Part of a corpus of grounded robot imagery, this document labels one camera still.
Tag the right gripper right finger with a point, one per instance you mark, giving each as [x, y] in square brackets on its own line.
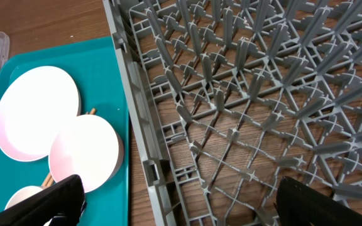
[298, 204]

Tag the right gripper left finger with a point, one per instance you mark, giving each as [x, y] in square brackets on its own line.
[59, 204]

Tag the small white cup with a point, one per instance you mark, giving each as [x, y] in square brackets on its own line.
[23, 194]

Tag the small pink plate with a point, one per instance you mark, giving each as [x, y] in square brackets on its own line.
[87, 146]

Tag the grey dishwasher rack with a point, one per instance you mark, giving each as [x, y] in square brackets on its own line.
[228, 97]

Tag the wooden chopstick left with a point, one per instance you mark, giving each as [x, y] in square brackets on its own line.
[49, 181]

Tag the large pink plate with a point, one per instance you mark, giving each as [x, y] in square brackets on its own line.
[33, 109]

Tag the teal serving tray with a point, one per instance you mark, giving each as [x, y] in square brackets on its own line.
[93, 66]

